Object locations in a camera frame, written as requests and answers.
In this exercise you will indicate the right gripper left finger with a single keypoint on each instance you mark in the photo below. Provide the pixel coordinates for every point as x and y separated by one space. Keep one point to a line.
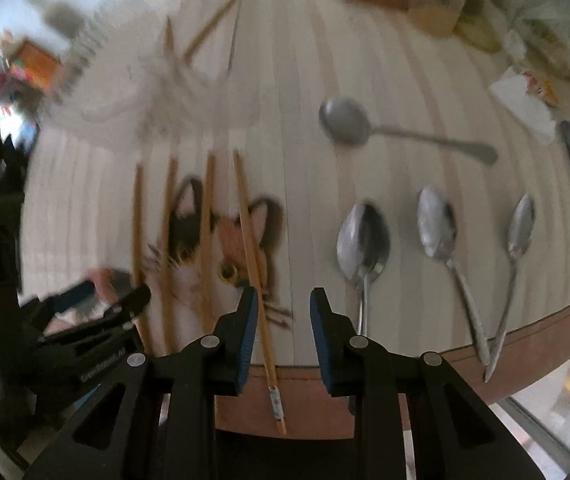
220 361

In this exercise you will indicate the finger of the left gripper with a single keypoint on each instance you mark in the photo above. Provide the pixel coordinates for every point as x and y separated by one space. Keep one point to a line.
42 308
120 314

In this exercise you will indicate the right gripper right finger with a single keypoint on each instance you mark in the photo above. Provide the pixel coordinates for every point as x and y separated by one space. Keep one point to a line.
349 362

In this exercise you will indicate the large steel spoon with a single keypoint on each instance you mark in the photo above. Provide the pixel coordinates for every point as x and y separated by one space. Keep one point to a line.
362 251

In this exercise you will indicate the small steel spoon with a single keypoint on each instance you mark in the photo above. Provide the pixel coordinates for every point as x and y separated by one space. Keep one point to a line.
517 243

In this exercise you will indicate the crosswise steel spoon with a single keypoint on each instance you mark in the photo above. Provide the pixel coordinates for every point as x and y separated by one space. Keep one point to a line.
345 122

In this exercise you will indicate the clear plastic utensil tray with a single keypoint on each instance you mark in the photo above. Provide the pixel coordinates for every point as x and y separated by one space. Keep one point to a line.
117 90

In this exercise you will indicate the white paper sheet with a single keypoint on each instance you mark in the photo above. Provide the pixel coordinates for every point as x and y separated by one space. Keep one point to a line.
522 94

